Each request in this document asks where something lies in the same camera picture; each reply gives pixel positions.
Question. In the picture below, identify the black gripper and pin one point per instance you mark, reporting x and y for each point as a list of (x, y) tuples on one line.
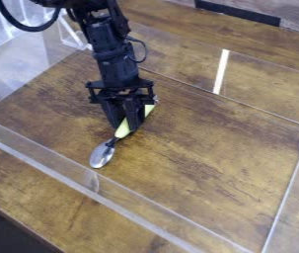
[(120, 82)]

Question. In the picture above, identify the green handled metal spoon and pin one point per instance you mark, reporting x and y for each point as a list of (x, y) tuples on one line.
[(104, 150)]

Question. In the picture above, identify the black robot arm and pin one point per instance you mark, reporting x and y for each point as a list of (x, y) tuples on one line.
[(102, 22)]

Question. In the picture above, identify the black bar on table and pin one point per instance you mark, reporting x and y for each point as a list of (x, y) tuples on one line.
[(238, 13)]

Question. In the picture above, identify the clear acrylic tray enclosure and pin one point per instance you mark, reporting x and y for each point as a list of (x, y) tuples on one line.
[(202, 182)]

